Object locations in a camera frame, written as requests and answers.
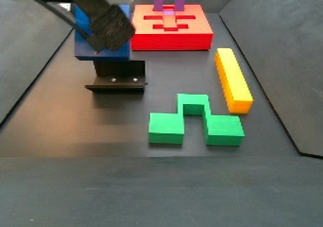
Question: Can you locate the red slotted base block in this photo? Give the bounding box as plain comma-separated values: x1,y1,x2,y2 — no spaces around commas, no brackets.
130,5,213,51

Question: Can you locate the green zigzag block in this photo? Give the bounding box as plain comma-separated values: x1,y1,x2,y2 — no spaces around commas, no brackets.
148,94,244,147

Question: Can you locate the yellow long bar block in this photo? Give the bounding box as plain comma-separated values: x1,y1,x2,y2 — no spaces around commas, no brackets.
215,48,253,114

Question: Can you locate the purple U-shaped block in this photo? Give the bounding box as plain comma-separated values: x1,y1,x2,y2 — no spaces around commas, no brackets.
152,0,185,11

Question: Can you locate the blue U-shaped block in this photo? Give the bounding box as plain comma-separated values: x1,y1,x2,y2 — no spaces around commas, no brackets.
74,7,129,61

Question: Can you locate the black angle fixture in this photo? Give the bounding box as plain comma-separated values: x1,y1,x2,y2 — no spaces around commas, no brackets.
84,61,146,94

